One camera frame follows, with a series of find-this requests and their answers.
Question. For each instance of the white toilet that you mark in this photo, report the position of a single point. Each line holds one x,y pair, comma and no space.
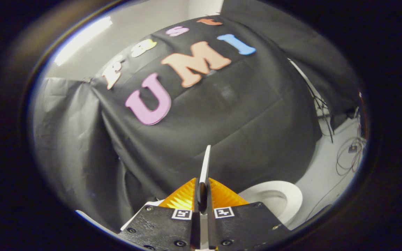
284,197

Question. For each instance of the white toilet lid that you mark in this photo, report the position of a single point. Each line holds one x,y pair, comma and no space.
206,164

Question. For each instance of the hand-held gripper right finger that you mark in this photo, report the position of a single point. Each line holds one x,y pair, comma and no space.
210,223

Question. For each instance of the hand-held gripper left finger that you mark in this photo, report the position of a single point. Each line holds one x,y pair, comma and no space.
195,216

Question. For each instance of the small black floor box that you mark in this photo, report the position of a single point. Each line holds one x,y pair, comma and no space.
352,149

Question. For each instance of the black backdrop cloth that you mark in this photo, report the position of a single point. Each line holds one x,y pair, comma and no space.
222,115

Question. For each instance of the black tripod stand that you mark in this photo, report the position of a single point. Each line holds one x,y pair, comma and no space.
318,101

